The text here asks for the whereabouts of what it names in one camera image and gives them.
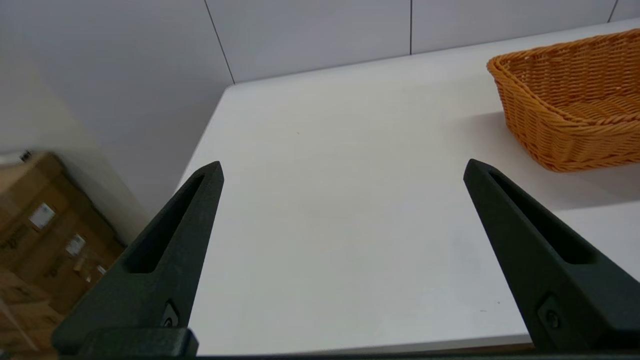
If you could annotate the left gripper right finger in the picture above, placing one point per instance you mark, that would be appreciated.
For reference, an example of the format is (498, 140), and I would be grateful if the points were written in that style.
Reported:
(560, 290)

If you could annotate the orange wicker basket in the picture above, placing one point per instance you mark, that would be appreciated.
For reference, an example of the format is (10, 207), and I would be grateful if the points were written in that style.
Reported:
(565, 130)

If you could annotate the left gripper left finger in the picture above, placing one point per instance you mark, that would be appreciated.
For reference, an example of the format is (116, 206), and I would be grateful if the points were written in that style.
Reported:
(165, 280)

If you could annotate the pale cardboard box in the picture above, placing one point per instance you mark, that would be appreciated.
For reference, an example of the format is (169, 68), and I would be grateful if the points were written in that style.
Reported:
(15, 320)

